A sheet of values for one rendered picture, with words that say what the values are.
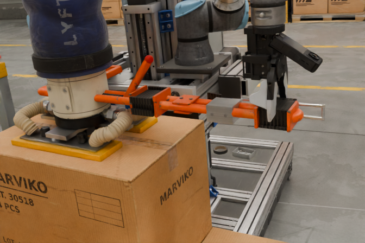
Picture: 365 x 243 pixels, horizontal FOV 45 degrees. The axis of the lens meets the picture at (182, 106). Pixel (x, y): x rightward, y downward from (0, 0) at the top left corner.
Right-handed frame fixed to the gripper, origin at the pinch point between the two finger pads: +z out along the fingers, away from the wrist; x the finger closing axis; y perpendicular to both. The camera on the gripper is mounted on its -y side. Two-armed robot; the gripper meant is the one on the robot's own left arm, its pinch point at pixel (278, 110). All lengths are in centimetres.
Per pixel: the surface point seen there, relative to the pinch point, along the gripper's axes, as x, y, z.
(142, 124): -6.9, 44.4, 11.4
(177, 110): 3.2, 25.4, 1.2
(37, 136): 11, 70, 11
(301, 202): -130, 29, 108
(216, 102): 1.0, 15.3, -1.2
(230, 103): 1.3, 11.7, -1.2
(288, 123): 4.7, -3.5, 0.8
